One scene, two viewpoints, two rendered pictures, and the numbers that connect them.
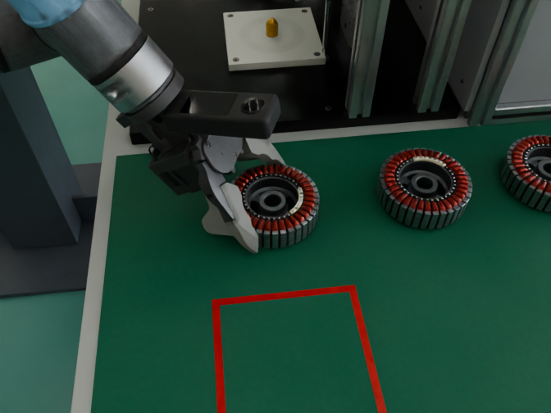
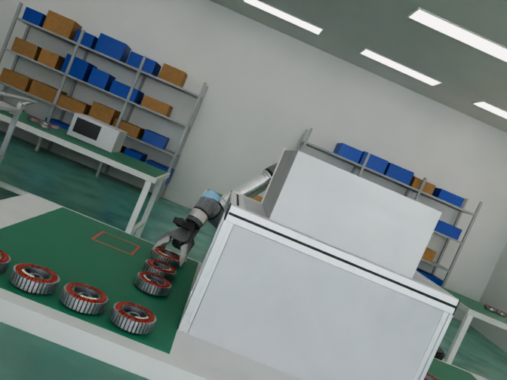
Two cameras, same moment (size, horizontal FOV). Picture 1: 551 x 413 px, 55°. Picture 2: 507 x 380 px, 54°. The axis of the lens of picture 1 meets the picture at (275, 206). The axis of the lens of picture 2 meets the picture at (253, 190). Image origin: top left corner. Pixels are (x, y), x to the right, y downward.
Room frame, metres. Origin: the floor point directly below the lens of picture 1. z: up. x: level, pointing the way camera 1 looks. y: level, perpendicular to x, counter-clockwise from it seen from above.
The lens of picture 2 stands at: (0.72, -1.87, 1.26)
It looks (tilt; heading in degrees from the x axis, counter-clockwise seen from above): 4 degrees down; 93
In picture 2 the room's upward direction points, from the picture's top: 23 degrees clockwise
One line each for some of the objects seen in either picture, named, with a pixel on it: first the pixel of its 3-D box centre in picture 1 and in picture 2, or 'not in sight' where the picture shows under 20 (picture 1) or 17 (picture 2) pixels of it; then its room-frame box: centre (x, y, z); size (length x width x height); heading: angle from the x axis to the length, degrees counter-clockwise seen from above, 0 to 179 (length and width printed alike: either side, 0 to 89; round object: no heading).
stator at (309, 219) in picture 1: (272, 204); (165, 257); (0.42, 0.00, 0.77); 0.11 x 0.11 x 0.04
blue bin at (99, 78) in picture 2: not in sight; (101, 80); (-2.58, 5.91, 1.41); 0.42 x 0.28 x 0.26; 98
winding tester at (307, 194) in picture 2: not in sight; (341, 206); (0.91, -0.30, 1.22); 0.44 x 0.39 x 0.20; 7
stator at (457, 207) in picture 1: (423, 187); (159, 270); (0.44, -0.18, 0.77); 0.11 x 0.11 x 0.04
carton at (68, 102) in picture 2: not in sight; (75, 105); (-2.81, 5.89, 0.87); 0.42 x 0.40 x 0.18; 6
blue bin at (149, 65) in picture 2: not in sight; (144, 65); (-2.06, 5.97, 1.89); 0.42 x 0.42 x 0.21; 5
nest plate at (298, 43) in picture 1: (271, 37); not in sight; (0.77, 0.01, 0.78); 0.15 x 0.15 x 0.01; 7
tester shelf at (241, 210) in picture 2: not in sight; (328, 244); (0.92, -0.30, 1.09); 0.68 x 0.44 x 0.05; 7
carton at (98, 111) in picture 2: not in sight; (104, 114); (-2.34, 5.95, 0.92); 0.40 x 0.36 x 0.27; 95
